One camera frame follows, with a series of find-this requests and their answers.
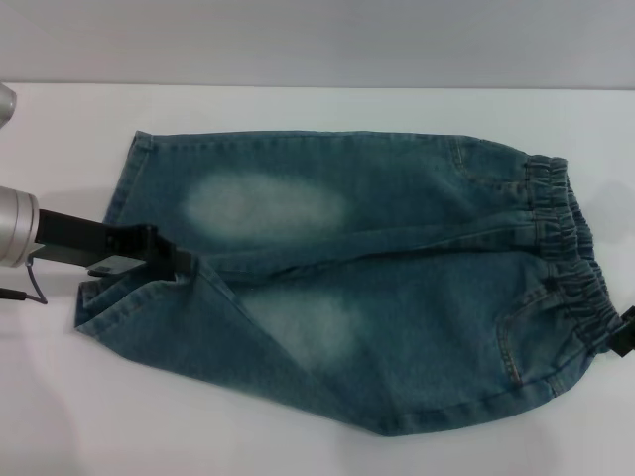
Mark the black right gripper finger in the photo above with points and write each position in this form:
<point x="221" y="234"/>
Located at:
<point x="626" y="344"/>
<point x="629" y="318"/>

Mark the blue denim shorts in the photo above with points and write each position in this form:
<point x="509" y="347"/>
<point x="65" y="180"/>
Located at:
<point x="397" y="307"/>

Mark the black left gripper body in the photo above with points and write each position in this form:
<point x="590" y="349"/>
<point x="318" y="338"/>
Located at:
<point x="74" y="238"/>

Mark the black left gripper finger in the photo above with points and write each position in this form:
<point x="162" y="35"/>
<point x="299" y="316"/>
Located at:
<point x="149" y="275"/>
<point x="171" y="258"/>

